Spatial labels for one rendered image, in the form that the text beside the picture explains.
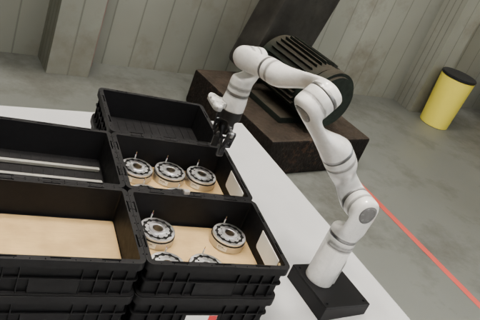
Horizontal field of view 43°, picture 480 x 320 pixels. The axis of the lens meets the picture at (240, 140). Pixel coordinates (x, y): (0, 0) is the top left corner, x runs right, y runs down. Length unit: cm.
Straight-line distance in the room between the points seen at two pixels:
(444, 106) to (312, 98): 482
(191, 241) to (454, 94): 478
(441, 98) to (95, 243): 502
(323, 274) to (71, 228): 77
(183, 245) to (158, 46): 327
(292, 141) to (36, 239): 258
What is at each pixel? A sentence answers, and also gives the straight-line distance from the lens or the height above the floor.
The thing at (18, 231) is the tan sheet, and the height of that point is 83.
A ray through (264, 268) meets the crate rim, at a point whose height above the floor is 93.
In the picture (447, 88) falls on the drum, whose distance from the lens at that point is 624.
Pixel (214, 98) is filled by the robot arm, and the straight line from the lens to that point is 181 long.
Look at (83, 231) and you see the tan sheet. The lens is 166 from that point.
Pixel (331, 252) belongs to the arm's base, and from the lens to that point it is 187.
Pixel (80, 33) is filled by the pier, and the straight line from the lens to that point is 431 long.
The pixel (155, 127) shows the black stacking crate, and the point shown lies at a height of 83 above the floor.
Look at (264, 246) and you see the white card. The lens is 173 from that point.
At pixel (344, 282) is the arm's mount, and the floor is 75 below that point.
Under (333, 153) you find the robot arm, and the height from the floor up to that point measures 122.
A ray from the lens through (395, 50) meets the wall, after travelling 628.
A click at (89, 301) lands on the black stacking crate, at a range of 151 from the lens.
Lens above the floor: 186
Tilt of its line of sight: 26 degrees down
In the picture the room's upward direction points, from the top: 22 degrees clockwise
